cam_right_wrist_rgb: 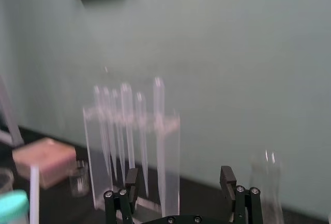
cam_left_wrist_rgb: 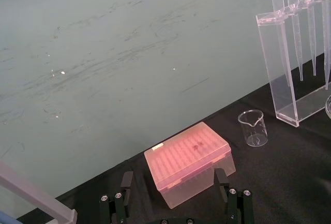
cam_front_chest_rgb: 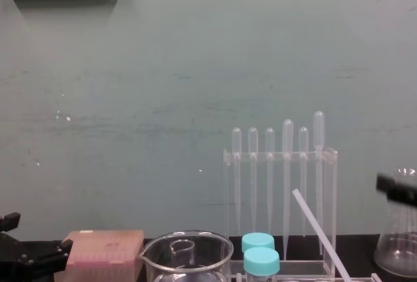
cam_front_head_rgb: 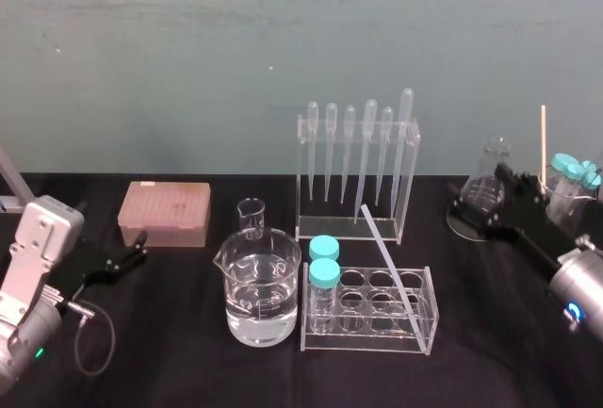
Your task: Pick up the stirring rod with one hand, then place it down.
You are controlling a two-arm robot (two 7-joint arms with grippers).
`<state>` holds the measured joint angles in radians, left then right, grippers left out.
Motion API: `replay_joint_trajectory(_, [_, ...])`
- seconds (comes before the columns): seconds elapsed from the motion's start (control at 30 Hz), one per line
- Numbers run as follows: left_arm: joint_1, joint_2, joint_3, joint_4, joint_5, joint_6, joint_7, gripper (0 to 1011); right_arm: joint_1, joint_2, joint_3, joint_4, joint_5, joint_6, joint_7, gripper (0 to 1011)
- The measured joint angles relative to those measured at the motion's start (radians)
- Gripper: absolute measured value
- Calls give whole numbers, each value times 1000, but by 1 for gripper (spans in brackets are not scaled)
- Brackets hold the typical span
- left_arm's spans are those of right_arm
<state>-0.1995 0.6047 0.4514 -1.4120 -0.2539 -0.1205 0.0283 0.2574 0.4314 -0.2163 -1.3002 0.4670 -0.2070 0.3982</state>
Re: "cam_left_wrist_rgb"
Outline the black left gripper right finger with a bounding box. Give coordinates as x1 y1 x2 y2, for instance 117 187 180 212
214 168 255 224

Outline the small clear glass beaker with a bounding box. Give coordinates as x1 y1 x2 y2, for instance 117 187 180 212
237 109 268 147

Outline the clear acrylic pipette rack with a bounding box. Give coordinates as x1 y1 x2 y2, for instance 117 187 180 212
255 0 331 128

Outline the black table cloth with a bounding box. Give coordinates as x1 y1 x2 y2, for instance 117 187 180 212
17 52 331 224

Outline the pink translucent pipette tip box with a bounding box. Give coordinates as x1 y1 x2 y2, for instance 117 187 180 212
144 122 236 210

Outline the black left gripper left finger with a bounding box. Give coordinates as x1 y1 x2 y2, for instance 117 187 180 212
99 171 134 224

